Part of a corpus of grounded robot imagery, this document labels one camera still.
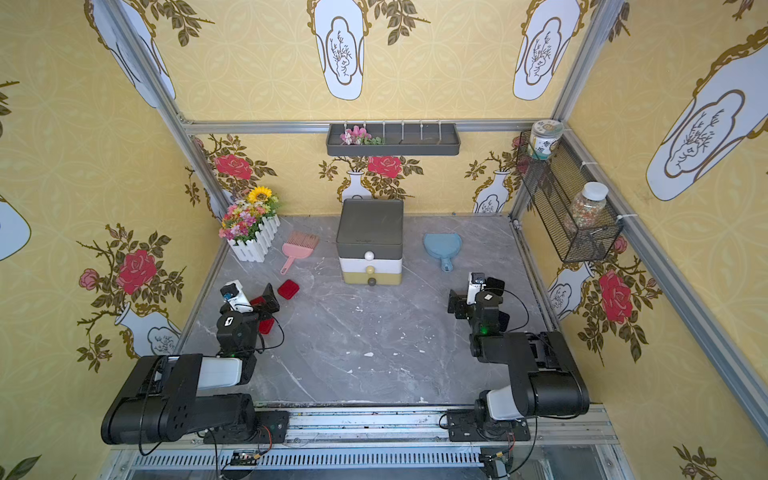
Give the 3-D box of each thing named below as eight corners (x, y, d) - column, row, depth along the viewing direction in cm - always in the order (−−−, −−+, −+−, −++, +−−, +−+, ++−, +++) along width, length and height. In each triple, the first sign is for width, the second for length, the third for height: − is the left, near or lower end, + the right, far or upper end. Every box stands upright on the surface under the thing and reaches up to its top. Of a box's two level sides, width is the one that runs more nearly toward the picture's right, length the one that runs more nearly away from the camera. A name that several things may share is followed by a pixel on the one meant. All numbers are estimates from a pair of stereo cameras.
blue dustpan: (426, 272, 107) (427, 267, 105) (423, 238, 118) (424, 233, 115) (465, 272, 107) (467, 267, 105) (459, 238, 117) (460, 233, 115)
